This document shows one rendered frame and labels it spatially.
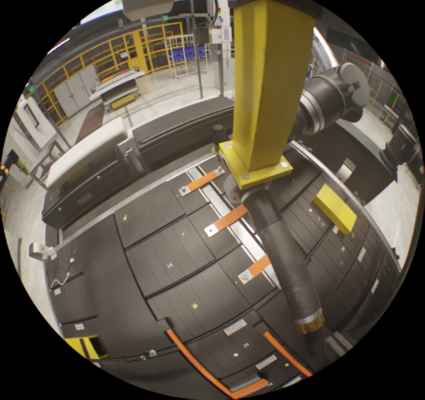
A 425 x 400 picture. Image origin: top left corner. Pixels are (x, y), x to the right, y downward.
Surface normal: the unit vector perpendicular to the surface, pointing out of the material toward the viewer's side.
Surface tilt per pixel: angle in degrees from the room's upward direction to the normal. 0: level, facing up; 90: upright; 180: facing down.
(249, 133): 90
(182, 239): 0
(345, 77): 57
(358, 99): 62
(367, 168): 90
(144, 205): 0
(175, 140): 90
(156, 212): 0
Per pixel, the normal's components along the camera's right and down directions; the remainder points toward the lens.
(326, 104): -0.12, 0.36
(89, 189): 0.55, 0.68
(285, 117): 0.31, 0.78
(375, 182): -0.82, 0.50
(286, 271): -0.57, -0.30
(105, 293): -0.06, -0.55
